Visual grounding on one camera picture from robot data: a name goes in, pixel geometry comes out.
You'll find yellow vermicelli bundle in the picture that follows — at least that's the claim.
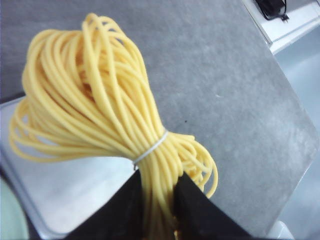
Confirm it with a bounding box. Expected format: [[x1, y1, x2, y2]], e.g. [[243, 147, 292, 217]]
[[8, 13, 218, 240]]

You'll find silver digital kitchen scale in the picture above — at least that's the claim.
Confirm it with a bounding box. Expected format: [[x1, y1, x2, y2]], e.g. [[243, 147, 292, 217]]
[[0, 0, 320, 237]]

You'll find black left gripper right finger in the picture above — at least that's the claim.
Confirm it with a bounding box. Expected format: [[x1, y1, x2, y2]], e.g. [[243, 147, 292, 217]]
[[174, 173, 252, 240]]

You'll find green round plate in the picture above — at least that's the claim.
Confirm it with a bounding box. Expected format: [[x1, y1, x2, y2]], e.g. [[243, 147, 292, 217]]
[[0, 177, 29, 240]]

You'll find black cable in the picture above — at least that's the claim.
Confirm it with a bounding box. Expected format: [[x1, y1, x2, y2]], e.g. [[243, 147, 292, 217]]
[[252, 0, 290, 24]]

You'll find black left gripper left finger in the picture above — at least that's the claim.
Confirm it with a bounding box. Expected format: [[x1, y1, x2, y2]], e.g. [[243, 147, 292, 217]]
[[65, 171, 143, 240]]

